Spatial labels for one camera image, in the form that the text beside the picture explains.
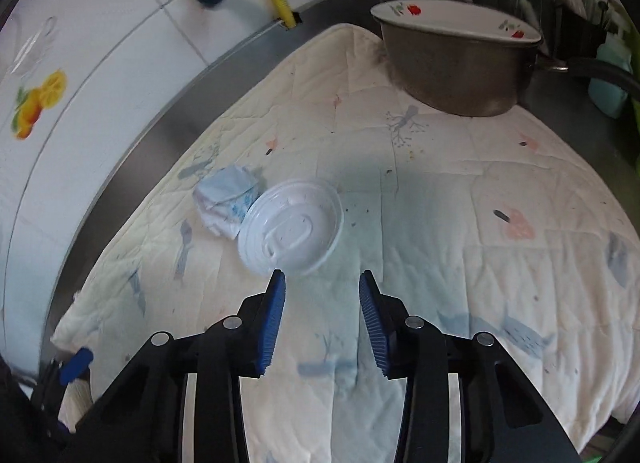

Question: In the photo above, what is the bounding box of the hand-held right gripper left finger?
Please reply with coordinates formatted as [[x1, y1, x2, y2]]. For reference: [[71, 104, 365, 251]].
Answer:
[[70, 268, 287, 463]]

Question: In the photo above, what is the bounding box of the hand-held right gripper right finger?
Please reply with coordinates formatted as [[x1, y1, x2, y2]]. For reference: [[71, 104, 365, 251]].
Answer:
[[358, 270, 584, 463]]

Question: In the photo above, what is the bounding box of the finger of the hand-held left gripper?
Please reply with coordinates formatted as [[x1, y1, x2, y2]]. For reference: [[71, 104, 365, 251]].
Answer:
[[42, 347, 95, 394]]

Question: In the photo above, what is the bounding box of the white plastic lid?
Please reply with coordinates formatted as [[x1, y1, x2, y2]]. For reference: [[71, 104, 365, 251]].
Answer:
[[237, 178, 345, 276]]

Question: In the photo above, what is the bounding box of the white quilted mat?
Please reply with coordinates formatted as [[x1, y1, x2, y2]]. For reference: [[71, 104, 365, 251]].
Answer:
[[52, 23, 640, 463]]

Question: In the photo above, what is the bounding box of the crumpled white tissue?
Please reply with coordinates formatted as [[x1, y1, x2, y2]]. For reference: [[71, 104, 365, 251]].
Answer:
[[192, 166, 266, 241]]

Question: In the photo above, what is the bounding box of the metal cooking pot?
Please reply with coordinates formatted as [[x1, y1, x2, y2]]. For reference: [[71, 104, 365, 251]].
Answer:
[[380, 18, 640, 117]]

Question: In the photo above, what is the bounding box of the white flower print plate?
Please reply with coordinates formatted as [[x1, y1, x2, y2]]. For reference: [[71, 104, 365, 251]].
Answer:
[[370, 0, 543, 44]]

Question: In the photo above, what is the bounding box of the teal plastic bottle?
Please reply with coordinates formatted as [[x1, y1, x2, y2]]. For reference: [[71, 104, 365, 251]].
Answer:
[[589, 38, 634, 119]]

